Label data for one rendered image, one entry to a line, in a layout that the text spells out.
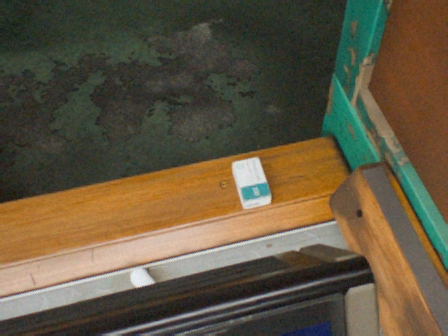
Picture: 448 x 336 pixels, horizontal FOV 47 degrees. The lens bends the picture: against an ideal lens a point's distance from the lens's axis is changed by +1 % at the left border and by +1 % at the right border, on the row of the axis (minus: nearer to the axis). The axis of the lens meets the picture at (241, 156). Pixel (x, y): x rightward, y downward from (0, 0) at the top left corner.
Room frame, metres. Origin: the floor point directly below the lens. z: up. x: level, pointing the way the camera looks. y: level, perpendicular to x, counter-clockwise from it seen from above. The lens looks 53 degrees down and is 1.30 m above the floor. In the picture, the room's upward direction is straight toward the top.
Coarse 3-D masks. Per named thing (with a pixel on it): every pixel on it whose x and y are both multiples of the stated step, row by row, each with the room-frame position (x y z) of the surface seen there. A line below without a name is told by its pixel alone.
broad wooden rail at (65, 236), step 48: (288, 144) 0.43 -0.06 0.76; (336, 144) 0.43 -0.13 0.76; (96, 192) 0.35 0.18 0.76; (144, 192) 0.35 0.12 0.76; (192, 192) 0.35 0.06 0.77; (288, 192) 0.35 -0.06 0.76; (0, 240) 0.28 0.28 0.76; (48, 240) 0.28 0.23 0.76; (96, 240) 0.28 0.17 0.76; (144, 240) 0.28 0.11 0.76; (192, 240) 0.29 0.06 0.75; (240, 240) 0.29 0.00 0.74; (0, 288) 0.23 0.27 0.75
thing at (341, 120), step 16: (336, 80) 0.47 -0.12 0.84; (336, 96) 0.46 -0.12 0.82; (336, 112) 0.45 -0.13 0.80; (352, 112) 0.42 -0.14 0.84; (336, 128) 0.45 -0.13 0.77; (352, 128) 0.41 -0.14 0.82; (352, 144) 0.40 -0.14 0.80; (368, 144) 0.37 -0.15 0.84; (352, 160) 0.39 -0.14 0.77; (368, 160) 0.36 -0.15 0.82
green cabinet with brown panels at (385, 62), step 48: (384, 0) 0.42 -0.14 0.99; (432, 0) 0.37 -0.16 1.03; (384, 48) 0.41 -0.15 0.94; (432, 48) 0.34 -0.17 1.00; (384, 96) 0.39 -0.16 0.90; (432, 96) 0.32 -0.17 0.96; (384, 144) 0.34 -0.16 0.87; (432, 144) 0.30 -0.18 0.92; (432, 192) 0.27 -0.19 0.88; (432, 240) 0.23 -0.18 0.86
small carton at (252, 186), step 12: (240, 168) 0.37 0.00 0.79; (252, 168) 0.37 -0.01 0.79; (240, 180) 0.35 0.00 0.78; (252, 180) 0.35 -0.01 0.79; (264, 180) 0.35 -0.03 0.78; (240, 192) 0.34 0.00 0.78; (252, 192) 0.33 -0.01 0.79; (264, 192) 0.33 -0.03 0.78; (252, 204) 0.33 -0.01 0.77; (264, 204) 0.33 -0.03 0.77
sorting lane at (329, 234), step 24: (264, 240) 0.29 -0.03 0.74; (288, 240) 0.29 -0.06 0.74; (312, 240) 0.29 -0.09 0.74; (336, 240) 0.29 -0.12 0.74; (168, 264) 0.26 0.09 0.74; (192, 264) 0.26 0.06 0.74; (216, 264) 0.26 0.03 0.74; (48, 288) 0.23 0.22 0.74; (72, 288) 0.23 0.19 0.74; (96, 288) 0.23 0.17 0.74; (120, 288) 0.23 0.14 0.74; (0, 312) 0.21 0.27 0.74; (24, 312) 0.21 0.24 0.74
